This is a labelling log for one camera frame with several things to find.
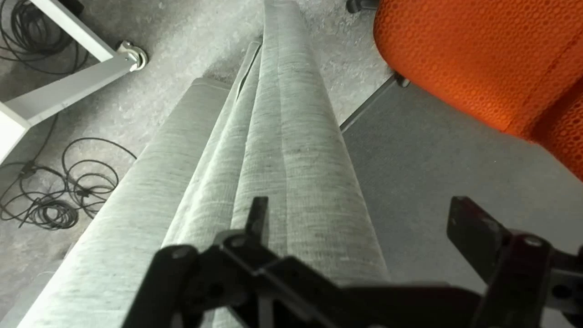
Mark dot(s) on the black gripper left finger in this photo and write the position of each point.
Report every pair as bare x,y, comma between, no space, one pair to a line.
258,216

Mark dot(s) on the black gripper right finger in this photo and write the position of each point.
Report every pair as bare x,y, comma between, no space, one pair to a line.
480,243

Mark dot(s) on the grey fabric curtain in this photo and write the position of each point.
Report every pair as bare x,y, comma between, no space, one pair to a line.
303,152

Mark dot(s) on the grey flat panel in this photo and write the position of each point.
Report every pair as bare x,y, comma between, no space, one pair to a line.
438,183

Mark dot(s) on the orange mesh office chair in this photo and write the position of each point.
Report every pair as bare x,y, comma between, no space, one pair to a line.
486,61

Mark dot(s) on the grey caster wheel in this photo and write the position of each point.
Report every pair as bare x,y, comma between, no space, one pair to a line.
134,56

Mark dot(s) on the grey metal frame beam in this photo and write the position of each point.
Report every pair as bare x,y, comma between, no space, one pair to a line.
56,101

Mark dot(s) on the white metal frame leg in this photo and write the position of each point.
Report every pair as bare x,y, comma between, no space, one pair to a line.
74,25

